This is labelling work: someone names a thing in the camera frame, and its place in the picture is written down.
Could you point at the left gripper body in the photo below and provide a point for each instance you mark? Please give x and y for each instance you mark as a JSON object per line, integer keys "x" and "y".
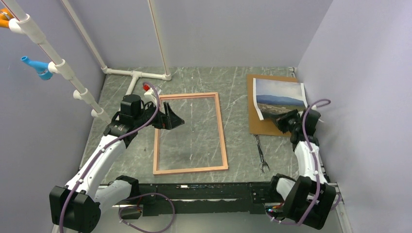
{"x": 145, "y": 116}

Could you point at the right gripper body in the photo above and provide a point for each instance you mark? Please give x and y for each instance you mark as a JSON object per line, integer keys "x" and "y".
{"x": 294, "y": 124}

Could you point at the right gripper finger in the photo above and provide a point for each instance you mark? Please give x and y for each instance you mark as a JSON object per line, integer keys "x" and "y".
{"x": 291, "y": 114}
{"x": 281, "y": 122}

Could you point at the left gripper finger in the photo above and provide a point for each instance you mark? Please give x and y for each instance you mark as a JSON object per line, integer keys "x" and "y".
{"x": 164, "y": 123}
{"x": 175, "y": 119}

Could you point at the brown backing board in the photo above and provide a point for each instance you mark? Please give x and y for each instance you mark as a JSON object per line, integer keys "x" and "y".
{"x": 262, "y": 127}

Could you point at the landscape photo print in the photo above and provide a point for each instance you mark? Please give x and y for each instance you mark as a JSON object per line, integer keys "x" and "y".
{"x": 274, "y": 97}

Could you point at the wooden picture frame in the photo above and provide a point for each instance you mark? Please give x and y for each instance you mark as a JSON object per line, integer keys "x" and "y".
{"x": 215, "y": 96}

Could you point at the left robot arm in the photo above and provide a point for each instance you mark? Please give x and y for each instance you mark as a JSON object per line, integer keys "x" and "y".
{"x": 93, "y": 180}

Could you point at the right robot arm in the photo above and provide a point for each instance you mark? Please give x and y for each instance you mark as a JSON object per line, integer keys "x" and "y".
{"x": 308, "y": 199}

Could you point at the silver wrench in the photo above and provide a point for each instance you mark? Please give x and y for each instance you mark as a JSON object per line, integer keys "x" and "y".
{"x": 263, "y": 165}

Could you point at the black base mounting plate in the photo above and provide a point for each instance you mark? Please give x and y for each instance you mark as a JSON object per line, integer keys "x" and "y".
{"x": 204, "y": 198}

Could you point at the blue pipe fitting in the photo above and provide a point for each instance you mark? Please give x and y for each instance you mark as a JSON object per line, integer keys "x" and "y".
{"x": 41, "y": 68}

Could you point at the white PVC pipe stand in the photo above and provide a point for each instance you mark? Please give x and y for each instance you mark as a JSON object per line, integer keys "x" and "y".
{"x": 23, "y": 23}

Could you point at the orange pipe fitting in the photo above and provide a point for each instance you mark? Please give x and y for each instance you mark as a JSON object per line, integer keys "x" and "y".
{"x": 5, "y": 17}

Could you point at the aluminium rail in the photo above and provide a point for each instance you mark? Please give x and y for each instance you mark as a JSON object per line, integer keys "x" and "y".
{"x": 79, "y": 206}

